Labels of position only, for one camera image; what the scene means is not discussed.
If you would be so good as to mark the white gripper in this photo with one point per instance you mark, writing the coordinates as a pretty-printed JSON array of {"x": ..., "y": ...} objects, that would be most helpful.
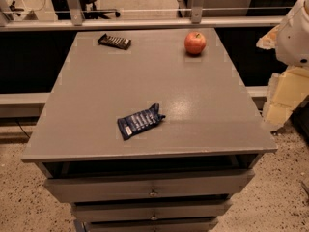
[{"x": 294, "y": 43}]

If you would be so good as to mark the red apple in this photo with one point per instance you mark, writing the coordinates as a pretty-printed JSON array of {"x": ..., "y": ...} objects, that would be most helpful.
[{"x": 194, "y": 43}]

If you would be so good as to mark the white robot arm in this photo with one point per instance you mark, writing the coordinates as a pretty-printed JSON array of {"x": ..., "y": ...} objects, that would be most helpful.
[{"x": 292, "y": 44}]

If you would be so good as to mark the blue rxbar wrapper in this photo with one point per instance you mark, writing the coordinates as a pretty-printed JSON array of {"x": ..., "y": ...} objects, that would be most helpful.
[{"x": 140, "y": 121}]

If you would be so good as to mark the grey drawer cabinet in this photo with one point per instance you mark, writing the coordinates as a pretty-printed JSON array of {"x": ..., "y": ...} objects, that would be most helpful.
[{"x": 148, "y": 139}]

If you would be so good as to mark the dark chocolate snack bar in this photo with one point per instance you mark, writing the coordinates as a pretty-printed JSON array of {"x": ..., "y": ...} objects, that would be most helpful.
[{"x": 113, "y": 41}]

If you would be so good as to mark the middle grey drawer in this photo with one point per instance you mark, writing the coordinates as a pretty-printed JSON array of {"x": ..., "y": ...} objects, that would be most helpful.
[{"x": 152, "y": 210}]

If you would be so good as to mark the grey drawer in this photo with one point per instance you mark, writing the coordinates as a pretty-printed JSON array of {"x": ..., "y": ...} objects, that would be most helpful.
[
  {"x": 149, "y": 186},
  {"x": 200, "y": 224},
  {"x": 152, "y": 210}
]

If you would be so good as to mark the bottom grey drawer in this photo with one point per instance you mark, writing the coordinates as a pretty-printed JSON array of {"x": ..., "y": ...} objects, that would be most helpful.
[{"x": 200, "y": 224}]

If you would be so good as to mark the top grey drawer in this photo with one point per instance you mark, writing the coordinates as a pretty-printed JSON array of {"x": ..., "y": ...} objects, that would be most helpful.
[{"x": 149, "y": 186}]

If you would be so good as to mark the metal railing frame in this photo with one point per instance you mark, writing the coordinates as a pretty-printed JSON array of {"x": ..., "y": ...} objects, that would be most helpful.
[{"x": 71, "y": 15}]

